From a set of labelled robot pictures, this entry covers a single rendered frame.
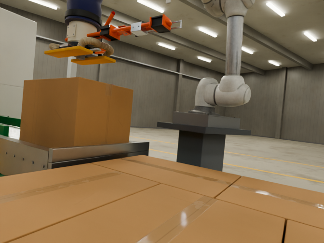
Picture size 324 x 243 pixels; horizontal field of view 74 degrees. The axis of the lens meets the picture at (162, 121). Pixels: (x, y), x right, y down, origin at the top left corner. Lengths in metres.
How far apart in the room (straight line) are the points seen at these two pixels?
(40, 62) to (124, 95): 11.48
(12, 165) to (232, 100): 1.33
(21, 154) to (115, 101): 0.55
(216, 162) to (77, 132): 0.99
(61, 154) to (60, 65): 11.91
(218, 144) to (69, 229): 1.29
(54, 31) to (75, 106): 12.12
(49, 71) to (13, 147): 11.48
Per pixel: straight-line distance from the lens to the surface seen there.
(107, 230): 0.50
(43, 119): 1.42
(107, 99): 1.27
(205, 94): 1.59
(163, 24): 1.12
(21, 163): 1.27
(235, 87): 1.51
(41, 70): 12.69
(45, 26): 13.19
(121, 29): 1.30
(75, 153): 1.09
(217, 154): 1.64
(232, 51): 1.56
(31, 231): 0.53
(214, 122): 1.45
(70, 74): 4.49
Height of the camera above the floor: 0.78
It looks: 1 degrees down
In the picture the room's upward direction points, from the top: 5 degrees clockwise
